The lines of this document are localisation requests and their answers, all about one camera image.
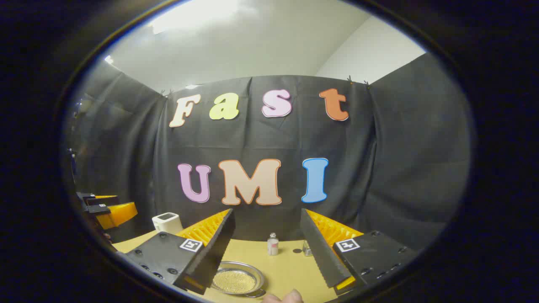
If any steel pot with black handles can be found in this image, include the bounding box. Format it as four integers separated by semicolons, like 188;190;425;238
211;261;267;298

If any white toaster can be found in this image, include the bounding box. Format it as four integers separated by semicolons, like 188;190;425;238
152;213;184;235

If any pile of yellow beans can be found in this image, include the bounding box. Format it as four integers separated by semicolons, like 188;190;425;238
213;269;256;294

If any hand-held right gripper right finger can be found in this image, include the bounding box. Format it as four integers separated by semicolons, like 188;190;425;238
300;208;418;296

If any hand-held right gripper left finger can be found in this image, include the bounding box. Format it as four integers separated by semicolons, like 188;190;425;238
125;208;236;296

